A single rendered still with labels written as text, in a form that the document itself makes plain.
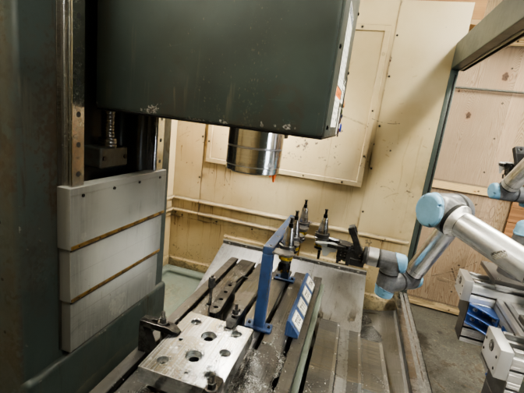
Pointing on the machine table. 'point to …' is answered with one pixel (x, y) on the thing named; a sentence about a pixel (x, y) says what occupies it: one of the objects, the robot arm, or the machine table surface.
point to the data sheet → (345, 47)
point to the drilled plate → (157, 372)
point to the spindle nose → (254, 152)
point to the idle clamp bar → (222, 300)
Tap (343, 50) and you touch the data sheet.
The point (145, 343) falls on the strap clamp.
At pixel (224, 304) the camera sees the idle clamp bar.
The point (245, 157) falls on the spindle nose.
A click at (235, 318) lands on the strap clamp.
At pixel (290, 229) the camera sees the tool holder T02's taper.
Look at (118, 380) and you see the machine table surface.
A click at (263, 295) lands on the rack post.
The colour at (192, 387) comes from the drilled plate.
